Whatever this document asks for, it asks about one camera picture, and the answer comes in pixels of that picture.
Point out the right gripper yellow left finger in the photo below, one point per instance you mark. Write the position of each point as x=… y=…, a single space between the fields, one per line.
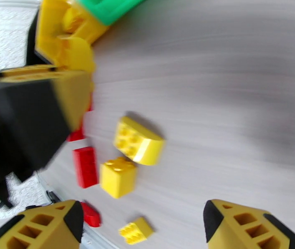
x=51 y=230

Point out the small rounded red lego brick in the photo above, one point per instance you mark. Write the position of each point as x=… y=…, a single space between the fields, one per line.
x=91 y=215

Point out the rounded yellow lego brick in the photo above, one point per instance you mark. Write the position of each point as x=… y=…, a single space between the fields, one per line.
x=142 y=144

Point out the yellow plastic container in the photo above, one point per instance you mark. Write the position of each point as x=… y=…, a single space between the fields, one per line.
x=46 y=27

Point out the yellow lego cube brick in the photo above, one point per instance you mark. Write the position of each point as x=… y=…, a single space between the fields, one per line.
x=117 y=179

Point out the yellow black finger of the left gripper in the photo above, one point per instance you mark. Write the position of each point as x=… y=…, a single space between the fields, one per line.
x=28 y=113

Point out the green plastic container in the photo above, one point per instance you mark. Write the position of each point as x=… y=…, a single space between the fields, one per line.
x=111 y=9

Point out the small yellow lego brick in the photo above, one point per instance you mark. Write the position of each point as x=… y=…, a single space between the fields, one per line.
x=137 y=231

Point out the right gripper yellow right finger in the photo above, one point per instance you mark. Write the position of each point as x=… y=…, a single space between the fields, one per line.
x=228 y=230

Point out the large red lego brick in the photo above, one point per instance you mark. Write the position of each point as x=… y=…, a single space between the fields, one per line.
x=76 y=135

